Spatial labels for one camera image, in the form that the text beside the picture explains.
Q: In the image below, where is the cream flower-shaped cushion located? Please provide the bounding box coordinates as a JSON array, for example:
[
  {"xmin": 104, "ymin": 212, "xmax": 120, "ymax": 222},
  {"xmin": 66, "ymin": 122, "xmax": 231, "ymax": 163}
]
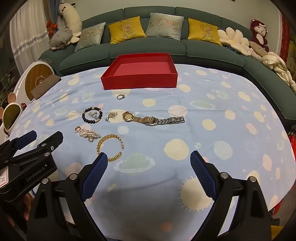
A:
[{"xmin": 217, "ymin": 27, "xmax": 255, "ymax": 56}]

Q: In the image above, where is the grey pig plush toy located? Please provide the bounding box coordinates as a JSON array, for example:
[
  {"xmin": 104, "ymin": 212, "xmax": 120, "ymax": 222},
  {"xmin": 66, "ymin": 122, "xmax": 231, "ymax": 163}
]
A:
[{"xmin": 48, "ymin": 26, "xmax": 74, "ymax": 51}]

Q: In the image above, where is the cream crumpled blanket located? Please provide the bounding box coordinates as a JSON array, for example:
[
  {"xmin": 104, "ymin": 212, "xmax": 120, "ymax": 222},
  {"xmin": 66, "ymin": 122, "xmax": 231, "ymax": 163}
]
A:
[{"xmin": 252, "ymin": 51, "xmax": 296, "ymax": 95}]

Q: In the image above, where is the silver chain necklace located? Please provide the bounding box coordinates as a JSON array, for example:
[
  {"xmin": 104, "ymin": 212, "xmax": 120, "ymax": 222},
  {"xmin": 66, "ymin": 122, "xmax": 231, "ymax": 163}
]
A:
[{"xmin": 105, "ymin": 111, "xmax": 119, "ymax": 122}]

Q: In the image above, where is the gold bangle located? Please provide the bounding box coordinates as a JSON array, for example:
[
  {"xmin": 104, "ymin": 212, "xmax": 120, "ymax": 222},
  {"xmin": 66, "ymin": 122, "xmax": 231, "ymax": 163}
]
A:
[{"xmin": 97, "ymin": 134, "xmax": 125, "ymax": 162}]

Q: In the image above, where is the pearl bracelet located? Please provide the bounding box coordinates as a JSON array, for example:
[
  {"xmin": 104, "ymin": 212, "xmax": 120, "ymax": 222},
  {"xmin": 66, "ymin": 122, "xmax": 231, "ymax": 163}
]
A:
[{"xmin": 74, "ymin": 126, "xmax": 101, "ymax": 142}]

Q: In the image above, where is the white machine with wooden disc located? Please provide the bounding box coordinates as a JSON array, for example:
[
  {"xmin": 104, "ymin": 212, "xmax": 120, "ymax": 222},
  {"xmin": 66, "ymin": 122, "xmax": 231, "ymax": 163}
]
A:
[{"xmin": 14, "ymin": 59, "xmax": 56, "ymax": 107}]

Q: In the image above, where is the red wall hanging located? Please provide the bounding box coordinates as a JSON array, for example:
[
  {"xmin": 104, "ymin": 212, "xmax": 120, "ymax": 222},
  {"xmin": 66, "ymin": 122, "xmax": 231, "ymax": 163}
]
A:
[{"xmin": 279, "ymin": 14, "xmax": 296, "ymax": 63}]

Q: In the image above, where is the red bow curtain tieback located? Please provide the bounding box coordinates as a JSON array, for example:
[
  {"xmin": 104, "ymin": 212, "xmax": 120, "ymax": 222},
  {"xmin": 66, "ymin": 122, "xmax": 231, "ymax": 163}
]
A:
[{"xmin": 46, "ymin": 20, "xmax": 57, "ymax": 35}]

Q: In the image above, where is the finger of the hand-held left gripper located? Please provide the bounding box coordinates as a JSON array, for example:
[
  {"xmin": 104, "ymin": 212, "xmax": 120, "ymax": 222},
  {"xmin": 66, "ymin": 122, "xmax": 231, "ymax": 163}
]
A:
[
  {"xmin": 9, "ymin": 131, "xmax": 64, "ymax": 170},
  {"xmin": 0, "ymin": 130, "xmax": 38, "ymax": 161}
]

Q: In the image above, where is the silver wristwatch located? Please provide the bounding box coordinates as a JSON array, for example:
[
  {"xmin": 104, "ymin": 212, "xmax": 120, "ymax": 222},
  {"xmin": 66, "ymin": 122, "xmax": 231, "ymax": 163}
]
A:
[{"xmin": 144, "ymin": 116, "xmax": 185, "ymax": 127}]

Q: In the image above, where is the red monkey plush toy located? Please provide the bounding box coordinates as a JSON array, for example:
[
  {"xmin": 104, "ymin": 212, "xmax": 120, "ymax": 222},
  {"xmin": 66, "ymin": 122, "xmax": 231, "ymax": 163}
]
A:
[{"xmin": 250, "ymin": 19, "xmax": 270, "ymax": 52}]

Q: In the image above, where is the blue planet-print tablecloth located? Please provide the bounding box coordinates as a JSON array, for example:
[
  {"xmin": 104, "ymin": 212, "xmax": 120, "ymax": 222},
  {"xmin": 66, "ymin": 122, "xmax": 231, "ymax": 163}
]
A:
[{"xmin": 6, "ymin": 62, "xmax": 294, "ymax": 241}]

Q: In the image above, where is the long white plush toy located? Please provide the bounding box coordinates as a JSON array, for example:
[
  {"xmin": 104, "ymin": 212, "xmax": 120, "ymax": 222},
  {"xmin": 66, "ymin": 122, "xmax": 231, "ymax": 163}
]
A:
[{"xmin": 58, "ymin": 2, "xmax": 82, "ymax": 44}]

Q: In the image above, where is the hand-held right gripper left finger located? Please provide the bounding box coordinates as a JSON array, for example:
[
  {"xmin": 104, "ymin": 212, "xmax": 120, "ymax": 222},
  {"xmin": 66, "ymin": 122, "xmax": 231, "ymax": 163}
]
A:
[{"xmin": 26, "ymin": 152, "xmax": 109, "ymax": 241}]

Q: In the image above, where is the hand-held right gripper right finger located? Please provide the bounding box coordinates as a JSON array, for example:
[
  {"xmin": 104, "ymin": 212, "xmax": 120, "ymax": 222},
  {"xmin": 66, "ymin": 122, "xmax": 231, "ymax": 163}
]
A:
[{"xmin": 190, "ymin": 150, "xmax": 272, "ymax": 241}]

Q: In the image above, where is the grey-green embroidered cushion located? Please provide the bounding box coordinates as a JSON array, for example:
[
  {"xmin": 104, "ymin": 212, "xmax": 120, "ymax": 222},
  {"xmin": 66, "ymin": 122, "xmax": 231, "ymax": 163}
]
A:
[
  {"xmin": 146, "ymin": 13, "xmax": 184, "ymax": 41},
  {"xmin": 74, "ymin": 22, "xmax": 106, "ymax": 52}
]

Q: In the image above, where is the white sheer curtain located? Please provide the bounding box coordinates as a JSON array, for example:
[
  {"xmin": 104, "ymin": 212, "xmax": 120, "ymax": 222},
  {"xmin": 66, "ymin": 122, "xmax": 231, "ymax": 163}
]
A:
[{"xmin": 9, "ymin": 5, "xmax": 60, "ymax": 77}]

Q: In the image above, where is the yellow embroidered cushion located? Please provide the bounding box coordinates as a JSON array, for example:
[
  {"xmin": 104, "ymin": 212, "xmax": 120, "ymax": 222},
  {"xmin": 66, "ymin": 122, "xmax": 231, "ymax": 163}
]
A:
[
  {"xmin": 108, "ymin": 16, "xmax": 147, "ymax": 44},
  {"xmin": 187, "ymin": 18, "xmax": 222, "ymax": 45}
]

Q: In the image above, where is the gold wristwatch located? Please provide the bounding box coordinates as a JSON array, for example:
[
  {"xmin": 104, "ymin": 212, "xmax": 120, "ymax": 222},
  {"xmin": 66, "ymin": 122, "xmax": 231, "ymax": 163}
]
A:
[{"xmin": 122, "ymin": 111, "xmax": 151, "ymax": 124}]

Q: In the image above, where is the dark beaded bracelet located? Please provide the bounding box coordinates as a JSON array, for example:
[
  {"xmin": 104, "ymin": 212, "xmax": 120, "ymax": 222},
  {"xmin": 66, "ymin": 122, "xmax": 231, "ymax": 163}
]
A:
[{"xmin": 82, "ymin": 107, "xmax": 103, "ymax": 124}]

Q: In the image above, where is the red cardboard box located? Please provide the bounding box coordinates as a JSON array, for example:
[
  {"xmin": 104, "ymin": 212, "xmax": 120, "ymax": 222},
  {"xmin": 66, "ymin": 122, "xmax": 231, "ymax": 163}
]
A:
[{"xmin": 100, "ymin": 53, "xmax": 178, "ymax": 90}]

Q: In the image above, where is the tan plush pillow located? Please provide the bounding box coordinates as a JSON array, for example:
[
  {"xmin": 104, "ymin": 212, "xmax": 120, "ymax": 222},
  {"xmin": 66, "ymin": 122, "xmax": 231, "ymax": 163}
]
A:
[{"xmin": 249, "ymin": 41, "xmax": 266, "ymax": 56}]

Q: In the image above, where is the brown cloth pad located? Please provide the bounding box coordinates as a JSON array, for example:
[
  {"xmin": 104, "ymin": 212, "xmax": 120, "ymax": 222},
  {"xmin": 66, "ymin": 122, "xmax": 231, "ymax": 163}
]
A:
[{"xmin": 31, "ymin": 75, "xmax": 62, "ymax": 100}]

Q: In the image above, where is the white device with dark oval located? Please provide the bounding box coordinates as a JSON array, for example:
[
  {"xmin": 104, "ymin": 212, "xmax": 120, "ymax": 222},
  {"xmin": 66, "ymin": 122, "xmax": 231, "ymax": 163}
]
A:
[{"xmin": 0, "ymin": 102, "xmax": 23, "ymax": 142}]

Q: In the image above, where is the green sofa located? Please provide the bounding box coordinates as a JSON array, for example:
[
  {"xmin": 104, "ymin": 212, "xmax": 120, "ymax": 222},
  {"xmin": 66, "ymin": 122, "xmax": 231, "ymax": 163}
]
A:
[{"xmin": 38, "ymin": 6, "xmax": 296, "ymax": 121}]

